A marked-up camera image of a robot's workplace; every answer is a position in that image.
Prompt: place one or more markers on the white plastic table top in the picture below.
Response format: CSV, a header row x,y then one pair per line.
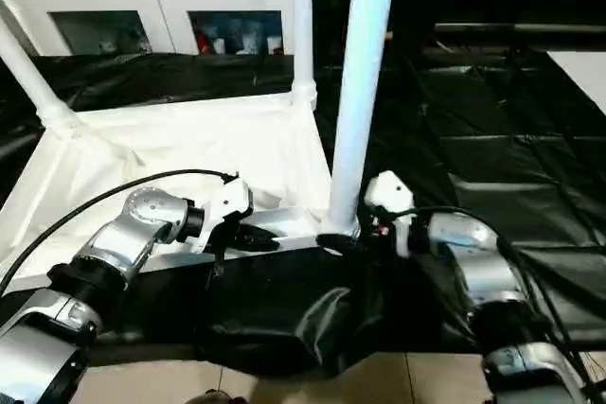
x,y
189,139

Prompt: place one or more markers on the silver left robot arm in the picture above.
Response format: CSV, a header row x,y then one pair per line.
x,y
142,219

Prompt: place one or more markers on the black mat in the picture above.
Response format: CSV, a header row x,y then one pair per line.
x,y
511,158

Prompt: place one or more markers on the white cabinet with glass doors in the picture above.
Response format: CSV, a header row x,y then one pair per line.
x,y
170,7

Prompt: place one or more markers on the white flat board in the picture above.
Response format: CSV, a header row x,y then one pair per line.
x,y
587,78

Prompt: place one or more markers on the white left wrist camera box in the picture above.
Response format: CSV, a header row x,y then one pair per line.
x,y
227,198

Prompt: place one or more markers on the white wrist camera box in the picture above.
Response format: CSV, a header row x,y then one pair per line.
x,y
227,198
388,191

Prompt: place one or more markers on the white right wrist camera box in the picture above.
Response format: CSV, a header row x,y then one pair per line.
x,y
388,191

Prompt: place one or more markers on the black metal rail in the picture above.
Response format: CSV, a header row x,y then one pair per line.
x,y
521,32

